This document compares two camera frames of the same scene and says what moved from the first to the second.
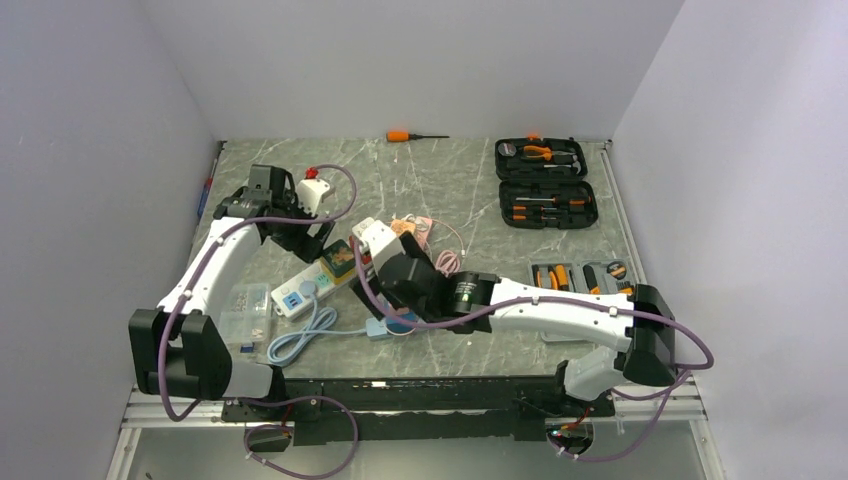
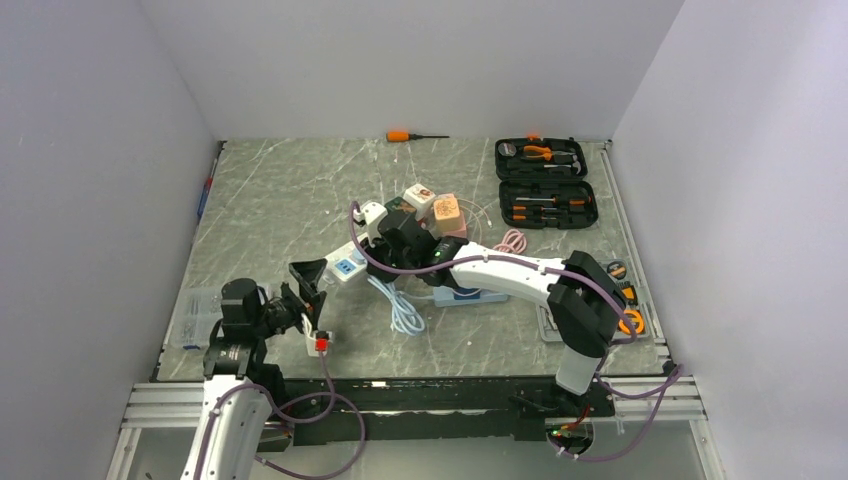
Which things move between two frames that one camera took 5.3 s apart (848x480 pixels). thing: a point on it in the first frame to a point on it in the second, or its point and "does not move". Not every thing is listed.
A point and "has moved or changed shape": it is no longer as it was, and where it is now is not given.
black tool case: x=541 y=184 does not move
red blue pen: x=204 y=196 does not move
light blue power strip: x=376 y=327 has moved or changed shape
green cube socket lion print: x=340 y=257 to x=401 y=205
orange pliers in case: x=545 y=152 does not move
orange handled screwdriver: x=405 y=136 does not move
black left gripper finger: x=306 y=246 to x=307 y=274
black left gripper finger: x=323 y=232 to x=315 y=307
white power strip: x=287 y=298 has moved or changed shape
